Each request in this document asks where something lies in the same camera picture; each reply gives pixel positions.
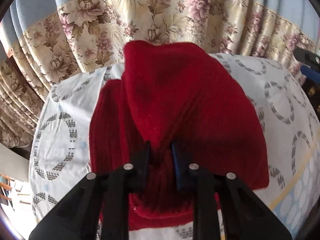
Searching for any red knitted sweater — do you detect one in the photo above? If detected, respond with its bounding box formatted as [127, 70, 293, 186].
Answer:
[89, 41, 269, 230]

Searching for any white patterned bed sheet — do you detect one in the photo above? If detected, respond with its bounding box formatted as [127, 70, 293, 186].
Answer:
[29, 53, 319, 239]

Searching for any grey board panel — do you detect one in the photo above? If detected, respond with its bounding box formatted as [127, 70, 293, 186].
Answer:
[0, 144, 29, 182]

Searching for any wooden rack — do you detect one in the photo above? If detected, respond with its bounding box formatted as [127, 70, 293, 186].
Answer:
[1, 173, 31, 211]

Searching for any blue floral curtain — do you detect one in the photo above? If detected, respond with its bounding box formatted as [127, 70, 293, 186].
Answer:
[1, 0, 319, 148]

